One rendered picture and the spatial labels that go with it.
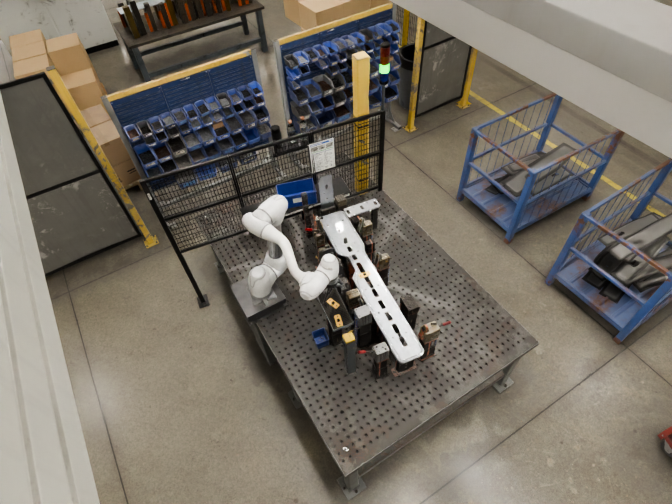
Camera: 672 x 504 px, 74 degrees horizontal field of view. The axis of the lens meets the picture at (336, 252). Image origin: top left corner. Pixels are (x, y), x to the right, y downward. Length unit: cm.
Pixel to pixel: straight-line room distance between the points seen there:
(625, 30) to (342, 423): 270
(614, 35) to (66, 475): 69
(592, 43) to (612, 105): 8
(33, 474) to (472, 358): 312
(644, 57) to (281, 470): 346
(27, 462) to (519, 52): 74
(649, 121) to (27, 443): 69
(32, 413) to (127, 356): 419
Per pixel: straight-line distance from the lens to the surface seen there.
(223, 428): 393
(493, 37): 82
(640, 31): 69
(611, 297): 464
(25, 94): 420
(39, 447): 31
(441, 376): 321
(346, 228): 350
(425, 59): 578
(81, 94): 676
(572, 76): 74
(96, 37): 926
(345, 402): 311
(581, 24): 71
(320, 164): 373
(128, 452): 413
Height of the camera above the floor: 359
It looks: 51 degrees down
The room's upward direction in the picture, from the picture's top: 4 degrees counter-clockwise
